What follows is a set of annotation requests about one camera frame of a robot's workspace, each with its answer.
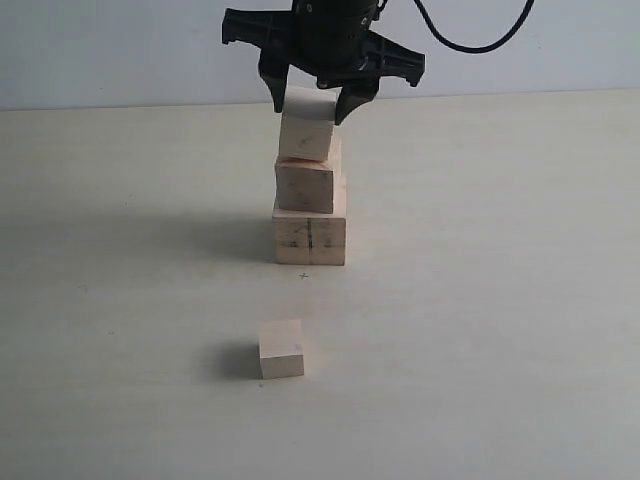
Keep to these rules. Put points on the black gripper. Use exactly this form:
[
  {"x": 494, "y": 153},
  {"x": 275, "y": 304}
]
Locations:
[{"x": 332, "y": 41}]

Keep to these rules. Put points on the medium striped wooden cube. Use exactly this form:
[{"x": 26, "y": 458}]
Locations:
[{"x": 307, "y": 123}]

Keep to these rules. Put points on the second largest wooden cube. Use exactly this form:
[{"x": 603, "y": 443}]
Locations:
[{"x": 309, "y": 185}]

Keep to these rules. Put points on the smallest wooden cube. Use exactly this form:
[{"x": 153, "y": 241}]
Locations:
[{"x": 281, "y": 352}]

